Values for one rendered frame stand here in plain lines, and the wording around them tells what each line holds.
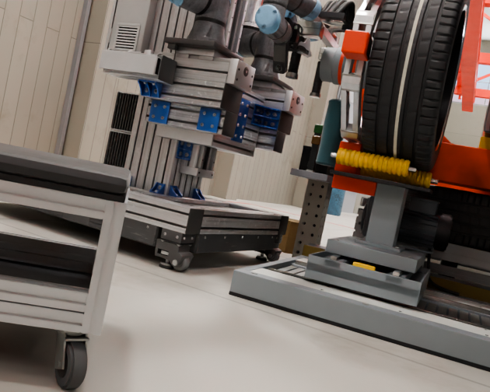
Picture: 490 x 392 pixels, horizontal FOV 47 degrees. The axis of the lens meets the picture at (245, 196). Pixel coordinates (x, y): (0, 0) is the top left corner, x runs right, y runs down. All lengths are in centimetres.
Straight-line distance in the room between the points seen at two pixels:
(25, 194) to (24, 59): 425
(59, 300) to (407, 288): 118
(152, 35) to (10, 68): 261
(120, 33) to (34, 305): 184
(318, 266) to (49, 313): 112
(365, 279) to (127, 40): 144
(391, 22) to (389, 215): 65
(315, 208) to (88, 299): 191
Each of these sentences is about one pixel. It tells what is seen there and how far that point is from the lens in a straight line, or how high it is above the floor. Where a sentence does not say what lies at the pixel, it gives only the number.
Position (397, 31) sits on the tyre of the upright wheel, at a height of 90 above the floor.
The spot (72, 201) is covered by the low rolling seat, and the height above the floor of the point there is 29.
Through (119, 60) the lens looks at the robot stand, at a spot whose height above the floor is 70.
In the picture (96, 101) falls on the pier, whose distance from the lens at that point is 537.
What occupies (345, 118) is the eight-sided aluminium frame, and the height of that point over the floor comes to 64.
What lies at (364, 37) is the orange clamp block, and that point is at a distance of 184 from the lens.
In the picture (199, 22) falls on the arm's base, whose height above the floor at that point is 89.
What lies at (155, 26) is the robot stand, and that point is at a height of 92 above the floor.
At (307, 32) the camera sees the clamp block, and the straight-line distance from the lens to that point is 207.
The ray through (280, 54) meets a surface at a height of 79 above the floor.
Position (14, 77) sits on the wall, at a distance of 505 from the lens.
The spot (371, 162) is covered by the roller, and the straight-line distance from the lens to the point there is 197.
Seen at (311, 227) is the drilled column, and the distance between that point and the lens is 270.
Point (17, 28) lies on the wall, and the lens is 506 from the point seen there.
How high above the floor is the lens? 38
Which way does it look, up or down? 2 degrees down
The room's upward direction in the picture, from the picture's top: 12 degrees clockwise
